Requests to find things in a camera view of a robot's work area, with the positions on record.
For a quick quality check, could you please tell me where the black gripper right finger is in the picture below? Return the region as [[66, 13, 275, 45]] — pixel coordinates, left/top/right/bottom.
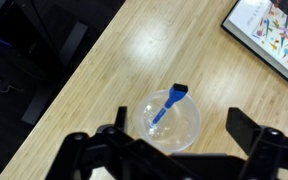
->
[[225, 107, 262, 156]]

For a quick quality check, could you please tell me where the clear drinking glass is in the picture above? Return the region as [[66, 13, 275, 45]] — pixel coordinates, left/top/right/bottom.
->
[[132, 88, 202, 154]]

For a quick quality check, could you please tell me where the blue and white marker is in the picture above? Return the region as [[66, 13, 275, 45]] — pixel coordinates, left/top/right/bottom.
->
[[148, 82, 189, 130]]

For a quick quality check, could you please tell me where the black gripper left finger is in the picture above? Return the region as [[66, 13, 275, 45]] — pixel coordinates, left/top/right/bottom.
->
[[114, 105, 129, 134]]

